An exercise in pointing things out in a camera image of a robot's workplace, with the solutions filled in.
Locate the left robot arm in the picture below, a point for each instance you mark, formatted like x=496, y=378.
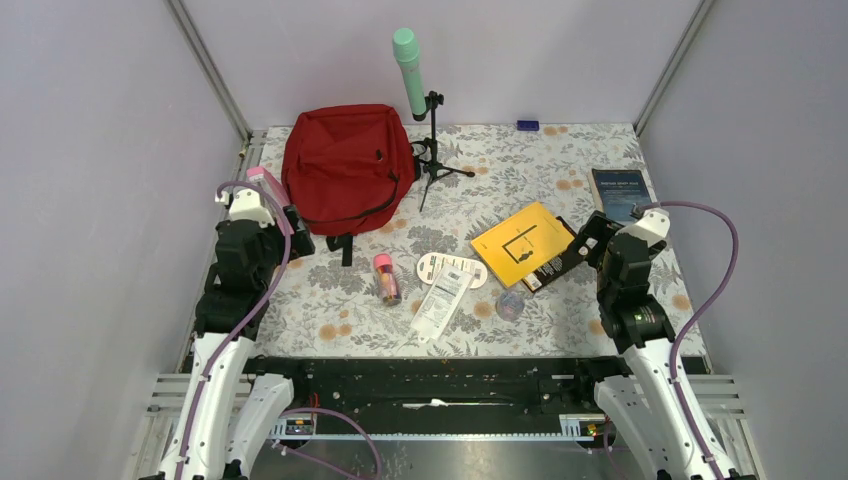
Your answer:
x=213, y=440

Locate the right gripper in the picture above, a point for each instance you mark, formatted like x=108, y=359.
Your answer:
x=600, y=228

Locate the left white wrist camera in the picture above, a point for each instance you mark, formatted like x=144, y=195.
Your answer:
x=246, y=204

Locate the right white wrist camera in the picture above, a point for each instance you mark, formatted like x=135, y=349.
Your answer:
x=653, y=227

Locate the black microphone tripod stand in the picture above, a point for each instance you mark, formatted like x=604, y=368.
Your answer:
x=426, y=151

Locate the pink metronome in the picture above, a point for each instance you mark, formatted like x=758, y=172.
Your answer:
x=262, y=177

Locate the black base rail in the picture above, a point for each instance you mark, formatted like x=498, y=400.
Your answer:
x=425, y=398

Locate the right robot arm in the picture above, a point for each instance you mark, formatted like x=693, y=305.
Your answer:
x=644, y=390

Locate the mint green microphone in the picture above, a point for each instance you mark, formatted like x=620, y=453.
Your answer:
x=406, y=52

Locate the white oval card package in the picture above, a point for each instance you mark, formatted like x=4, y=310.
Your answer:
x=430, y=264

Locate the red backpack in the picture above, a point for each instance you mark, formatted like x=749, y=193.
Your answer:
x=346, y=169

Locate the pink lid crayon jar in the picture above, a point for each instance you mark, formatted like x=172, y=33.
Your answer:
x=387, y=284

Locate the white labelled flat packet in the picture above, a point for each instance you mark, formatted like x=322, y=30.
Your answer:
x=440, y=303

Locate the black book under yellow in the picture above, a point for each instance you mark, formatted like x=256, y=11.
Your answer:
x=553, y=269

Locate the clear round plastic container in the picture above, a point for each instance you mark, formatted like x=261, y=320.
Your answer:
x=510, y=305

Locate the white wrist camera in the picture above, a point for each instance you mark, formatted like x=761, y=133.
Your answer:
x=653, y=227
x=246, y=204

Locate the small blue block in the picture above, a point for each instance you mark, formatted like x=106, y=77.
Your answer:
x=527, y=125

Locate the dark blue book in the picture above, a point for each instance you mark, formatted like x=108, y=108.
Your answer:
x=617, y=192

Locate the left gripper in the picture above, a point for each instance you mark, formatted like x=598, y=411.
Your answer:
x=300, y=243

